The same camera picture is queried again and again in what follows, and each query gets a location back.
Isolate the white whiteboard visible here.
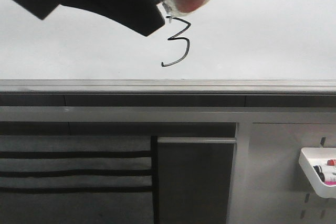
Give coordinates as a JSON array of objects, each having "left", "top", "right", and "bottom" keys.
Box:
[{"left": 1, "top": 0, "right": 335, "bottom": 80}]

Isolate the dark grey cabinet panel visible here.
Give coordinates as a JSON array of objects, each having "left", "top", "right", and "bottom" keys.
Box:
[{"left": 158, "top": 137, "right": 235, "bottom": 223}]

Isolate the grey slatted panel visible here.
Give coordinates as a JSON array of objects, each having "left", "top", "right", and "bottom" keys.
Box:
[{"left": 1, "top": 136, "right": 159, "bottom": 223}]

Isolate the white plastic marker bin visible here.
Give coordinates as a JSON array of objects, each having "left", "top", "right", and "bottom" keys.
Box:
[{"left": 299, "top": 147, "right": 335, "bottom": 198}]

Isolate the black capped marker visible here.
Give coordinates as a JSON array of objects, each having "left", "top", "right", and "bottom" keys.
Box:
[{"left": 313, "top": 165, "right": 336, "bottom": 173}]

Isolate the red capped marker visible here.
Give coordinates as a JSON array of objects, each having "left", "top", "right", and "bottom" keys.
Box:
[{"left": 327, "top": 159, "right": 336, "bottom": 166}]

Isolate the grey pegboard panel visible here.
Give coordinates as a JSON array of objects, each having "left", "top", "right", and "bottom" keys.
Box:
[{"left": 230, "top": 121, "right": 336, "bottom": 224}]

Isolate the pink capped marker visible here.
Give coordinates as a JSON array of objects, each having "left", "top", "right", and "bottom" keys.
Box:
[{"left": 318, "top": 173, "right": 336, "bottom": 186}]

